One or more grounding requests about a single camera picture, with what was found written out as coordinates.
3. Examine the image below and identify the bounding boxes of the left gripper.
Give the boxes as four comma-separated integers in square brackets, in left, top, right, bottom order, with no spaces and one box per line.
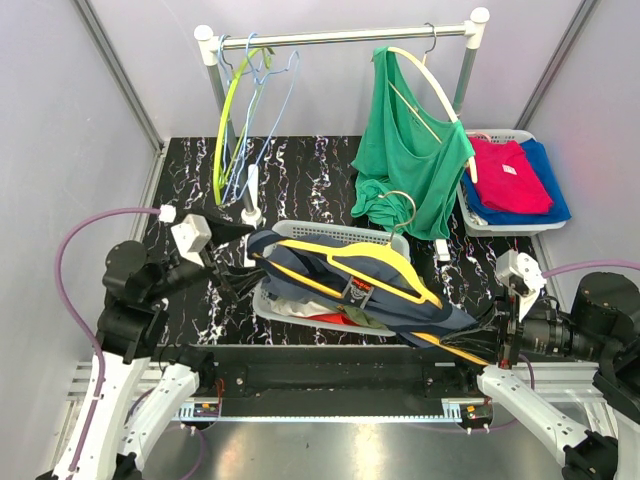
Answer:
[147,205,277,301]

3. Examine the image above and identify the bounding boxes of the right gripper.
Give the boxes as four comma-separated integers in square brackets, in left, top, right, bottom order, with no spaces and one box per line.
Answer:
[440,278,614,365]

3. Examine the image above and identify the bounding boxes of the yellow plastic hanger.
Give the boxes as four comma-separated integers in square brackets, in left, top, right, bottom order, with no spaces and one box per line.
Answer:
[249,191,494,369]

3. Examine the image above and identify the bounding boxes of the white camisole top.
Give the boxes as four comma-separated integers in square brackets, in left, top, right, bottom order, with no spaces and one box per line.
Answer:
[269,298,334,318]

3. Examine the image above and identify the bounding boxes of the navy blue tank top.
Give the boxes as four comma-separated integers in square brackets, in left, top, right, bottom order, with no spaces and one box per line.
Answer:
[248,229,476,341]

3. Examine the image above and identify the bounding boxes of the red tank top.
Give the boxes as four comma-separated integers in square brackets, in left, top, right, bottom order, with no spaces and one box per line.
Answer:
[307,311,358,326]

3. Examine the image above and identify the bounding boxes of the olive green tank top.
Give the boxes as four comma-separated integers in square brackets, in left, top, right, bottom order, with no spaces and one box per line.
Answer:
[341,305,389,331]

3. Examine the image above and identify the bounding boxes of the lime green hanger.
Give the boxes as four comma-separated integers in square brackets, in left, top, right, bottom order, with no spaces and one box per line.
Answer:
[211,47,274,206]

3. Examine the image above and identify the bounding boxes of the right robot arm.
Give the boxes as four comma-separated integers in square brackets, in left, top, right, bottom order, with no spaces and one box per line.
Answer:
[440,272,639,479]

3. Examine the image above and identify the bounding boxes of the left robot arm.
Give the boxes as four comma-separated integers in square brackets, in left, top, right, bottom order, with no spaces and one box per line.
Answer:
[43,205,262,479]

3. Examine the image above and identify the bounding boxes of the cream white hanger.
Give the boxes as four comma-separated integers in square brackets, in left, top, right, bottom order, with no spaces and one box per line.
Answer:
[387,22,479,184]

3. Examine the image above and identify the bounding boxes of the white plastic basket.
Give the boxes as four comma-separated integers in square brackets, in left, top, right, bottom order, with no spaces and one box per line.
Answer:
[253,220,395,337]

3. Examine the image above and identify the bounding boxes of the white side basket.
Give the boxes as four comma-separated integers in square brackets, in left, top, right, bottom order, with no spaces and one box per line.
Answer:
[457,129,550,237]

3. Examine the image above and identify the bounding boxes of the pink folded shirt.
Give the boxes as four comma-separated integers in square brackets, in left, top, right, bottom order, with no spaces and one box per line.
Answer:
[470,137,553,215]

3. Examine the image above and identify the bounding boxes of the blue folded shirt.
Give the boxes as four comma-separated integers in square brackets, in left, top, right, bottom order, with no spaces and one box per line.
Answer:
[462,139,571,225]

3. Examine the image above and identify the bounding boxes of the white clothes rack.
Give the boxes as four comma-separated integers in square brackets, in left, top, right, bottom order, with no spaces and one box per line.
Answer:
[194,7,490,205]

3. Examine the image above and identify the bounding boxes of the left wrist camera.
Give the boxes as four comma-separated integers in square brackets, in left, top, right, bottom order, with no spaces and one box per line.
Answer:
[171,214,212,267]

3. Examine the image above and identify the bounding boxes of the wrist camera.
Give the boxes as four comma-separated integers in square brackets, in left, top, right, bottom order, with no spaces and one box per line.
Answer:
[495,250,547,323]
[171,214,212,267]

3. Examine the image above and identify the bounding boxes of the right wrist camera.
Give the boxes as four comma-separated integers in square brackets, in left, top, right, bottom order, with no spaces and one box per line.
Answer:
[495,250,547,323]

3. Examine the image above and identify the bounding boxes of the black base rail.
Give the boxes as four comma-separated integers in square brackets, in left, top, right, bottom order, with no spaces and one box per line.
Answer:
[172,345,486,424]

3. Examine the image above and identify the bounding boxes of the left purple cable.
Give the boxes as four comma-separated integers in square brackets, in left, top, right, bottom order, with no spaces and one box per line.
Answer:
[53,207,209,480]

